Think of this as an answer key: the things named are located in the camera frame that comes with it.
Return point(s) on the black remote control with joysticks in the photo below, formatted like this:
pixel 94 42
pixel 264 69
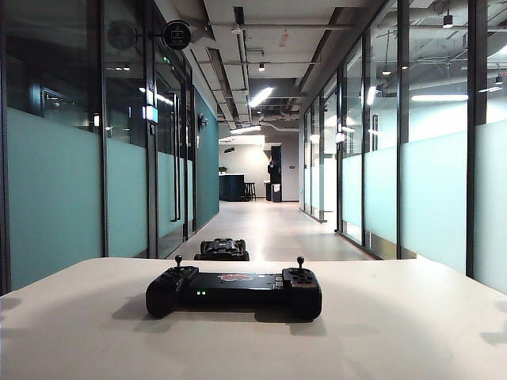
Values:
pixel 237 291

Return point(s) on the black quadruped robot dog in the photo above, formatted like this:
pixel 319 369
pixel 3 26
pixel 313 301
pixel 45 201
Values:
pixel 222 250

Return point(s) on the lit blue door sign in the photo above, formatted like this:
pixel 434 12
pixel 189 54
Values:
pixel 151 113

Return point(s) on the dark wooden bar stool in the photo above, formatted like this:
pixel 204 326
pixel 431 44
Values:
pixel 250 189

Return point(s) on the black trash bin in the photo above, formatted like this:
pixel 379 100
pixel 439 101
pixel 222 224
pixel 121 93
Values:
pixel 269 192

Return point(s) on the dark blue bar counter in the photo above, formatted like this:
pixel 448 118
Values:
pixel 231 188

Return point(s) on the small green potted plant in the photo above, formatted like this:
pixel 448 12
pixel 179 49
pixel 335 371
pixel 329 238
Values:
pixel 223 169

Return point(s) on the tall black cabinet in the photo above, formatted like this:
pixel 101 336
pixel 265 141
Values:
pixel 277 158

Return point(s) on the linear ceiling light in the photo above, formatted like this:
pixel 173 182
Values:
pixel 260 96

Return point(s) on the red hanging ceiling tag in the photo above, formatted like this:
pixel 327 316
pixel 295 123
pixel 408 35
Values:
pixel 283 38

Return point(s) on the round black hanging sign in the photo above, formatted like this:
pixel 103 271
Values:
pixel 176 34

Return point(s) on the black wall lamp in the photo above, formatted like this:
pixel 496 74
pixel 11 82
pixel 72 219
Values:
pixel 202 121

